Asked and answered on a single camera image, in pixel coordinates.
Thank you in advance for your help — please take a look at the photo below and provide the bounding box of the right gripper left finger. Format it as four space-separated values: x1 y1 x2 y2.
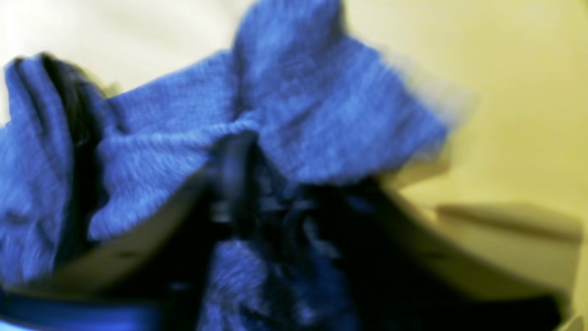
1 133 258 331

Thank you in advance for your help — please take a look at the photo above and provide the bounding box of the grey long-sleeve shirt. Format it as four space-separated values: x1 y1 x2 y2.
1 0 450 331

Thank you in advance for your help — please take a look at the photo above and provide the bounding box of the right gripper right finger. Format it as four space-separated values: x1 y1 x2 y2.
305 179 579 331

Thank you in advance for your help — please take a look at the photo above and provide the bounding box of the yellow table cloth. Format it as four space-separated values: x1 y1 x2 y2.
1 0 587 331

